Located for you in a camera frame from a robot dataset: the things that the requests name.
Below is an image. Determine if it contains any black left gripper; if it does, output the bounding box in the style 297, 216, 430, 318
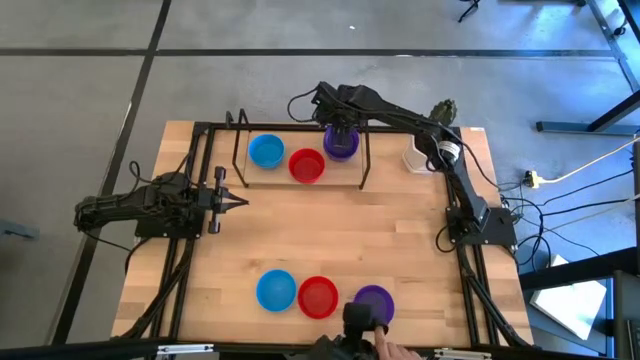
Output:
194, 165, 250, 235

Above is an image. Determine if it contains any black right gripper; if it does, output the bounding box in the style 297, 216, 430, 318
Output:
315, 107, 359, 150

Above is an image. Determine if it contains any purple plastic mini bowl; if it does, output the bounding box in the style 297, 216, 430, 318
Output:
352, 284, 396, 327
322, 124, 361, 163

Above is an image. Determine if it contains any red plastic mini bowl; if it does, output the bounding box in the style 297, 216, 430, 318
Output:
296, 275, 340, 321
287, 147, 327, 185

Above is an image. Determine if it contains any blue plastic mini bowl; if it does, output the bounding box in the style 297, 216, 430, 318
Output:
247, 133, 287, 170
255, 268, 298, 314

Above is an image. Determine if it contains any green cactus in white pot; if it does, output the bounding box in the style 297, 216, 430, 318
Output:
402, 98, 459, 175

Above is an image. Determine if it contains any black stand foot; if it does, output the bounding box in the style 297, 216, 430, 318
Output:
457, 0, 482, 24

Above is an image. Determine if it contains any person's hand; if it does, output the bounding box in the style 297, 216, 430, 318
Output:
372, 324, 424, 360

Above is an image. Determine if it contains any white sheet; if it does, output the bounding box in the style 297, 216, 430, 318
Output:
529, 253, 609, 342

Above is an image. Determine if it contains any black desk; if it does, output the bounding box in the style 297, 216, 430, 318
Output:
518, 247, 640, 360

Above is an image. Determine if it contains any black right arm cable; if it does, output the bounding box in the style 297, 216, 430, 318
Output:
286, 88, 321, 124

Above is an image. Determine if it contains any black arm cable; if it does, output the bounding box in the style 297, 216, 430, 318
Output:
128, 159, 145, 187
286, 88, 321, 124

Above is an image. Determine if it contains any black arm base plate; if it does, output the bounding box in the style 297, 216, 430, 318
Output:
133, 218, 206, 240
446, 205, 518, 247

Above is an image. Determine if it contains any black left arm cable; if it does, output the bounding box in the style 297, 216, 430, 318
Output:
128, 159, 145, 187

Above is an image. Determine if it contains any silver metal bracket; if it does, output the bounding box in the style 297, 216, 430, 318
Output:
156, 343, 215, 357
433, 347, 494, 360

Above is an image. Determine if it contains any yellow extension cord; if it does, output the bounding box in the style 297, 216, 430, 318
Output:
523, 135, 640, 189

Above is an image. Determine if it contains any black aluminium rig frame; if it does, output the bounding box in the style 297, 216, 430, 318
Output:
0, 121, 640, 360

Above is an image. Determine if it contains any black table leg frame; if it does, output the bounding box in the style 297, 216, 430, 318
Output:
535, 0, 640, 137

